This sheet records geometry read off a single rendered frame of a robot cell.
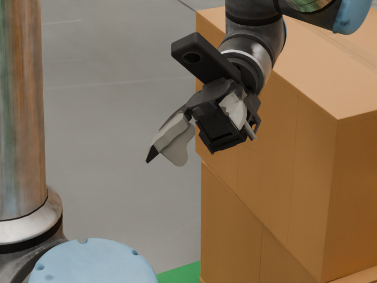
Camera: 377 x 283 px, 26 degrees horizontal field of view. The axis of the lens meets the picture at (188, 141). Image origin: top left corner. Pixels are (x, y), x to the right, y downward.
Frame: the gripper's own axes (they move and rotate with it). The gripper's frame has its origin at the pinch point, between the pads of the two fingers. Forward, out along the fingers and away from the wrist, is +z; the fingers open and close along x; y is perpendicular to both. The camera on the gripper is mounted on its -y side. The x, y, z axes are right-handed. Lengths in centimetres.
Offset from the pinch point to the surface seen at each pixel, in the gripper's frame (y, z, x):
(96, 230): 69, -107, 124
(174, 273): 85, -94, 96
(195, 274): 88, -95, 90
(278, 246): 58, -55, 33
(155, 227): 79, -115, 109
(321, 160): 36, -48, 9
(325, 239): 51, -44, 15
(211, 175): 48, -78, 53
